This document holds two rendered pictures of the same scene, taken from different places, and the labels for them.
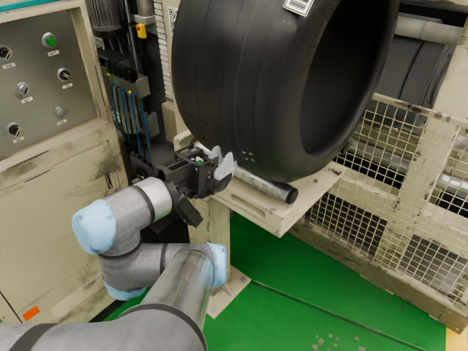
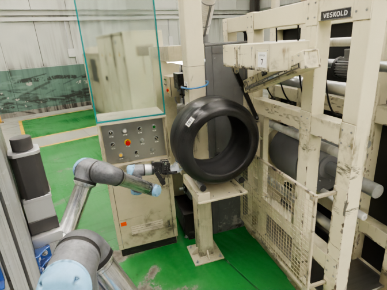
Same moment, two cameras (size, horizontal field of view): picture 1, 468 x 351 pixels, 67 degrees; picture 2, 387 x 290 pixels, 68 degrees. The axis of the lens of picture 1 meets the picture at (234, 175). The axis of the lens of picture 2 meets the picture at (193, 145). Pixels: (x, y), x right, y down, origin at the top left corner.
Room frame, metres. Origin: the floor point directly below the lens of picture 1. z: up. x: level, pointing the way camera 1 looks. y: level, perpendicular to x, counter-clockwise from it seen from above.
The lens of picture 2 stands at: (-0.78, -1.02, 1.81)
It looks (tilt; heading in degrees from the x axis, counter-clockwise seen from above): 20 degrees down; 33
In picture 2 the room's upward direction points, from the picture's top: 4 degrees counter-clockwise
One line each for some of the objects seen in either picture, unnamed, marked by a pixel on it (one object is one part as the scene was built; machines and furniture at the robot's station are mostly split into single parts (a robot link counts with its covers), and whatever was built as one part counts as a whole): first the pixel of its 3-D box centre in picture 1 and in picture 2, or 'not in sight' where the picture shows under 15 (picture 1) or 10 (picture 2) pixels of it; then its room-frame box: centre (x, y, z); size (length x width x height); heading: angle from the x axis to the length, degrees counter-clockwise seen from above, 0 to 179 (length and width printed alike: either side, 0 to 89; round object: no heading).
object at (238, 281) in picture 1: (212, 281); (204, 251); (1.03, 0.10, 0.02); 0.27 x 0.27 x 0.04; 49
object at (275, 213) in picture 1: (238, 186); (195, 185); (0.77, -0.01, 0.83); 0.36 x 0.09 x 0.06; 49
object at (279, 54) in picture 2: not in sight; (260, 55); (1.02, -0.39, 1.71); 0.61 x 0.25 x 0.15; 49
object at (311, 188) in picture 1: (267, 173); (213, 186); (0.88, -0.10, 0.80); 0.37 x 0.36 x 0.02; 139
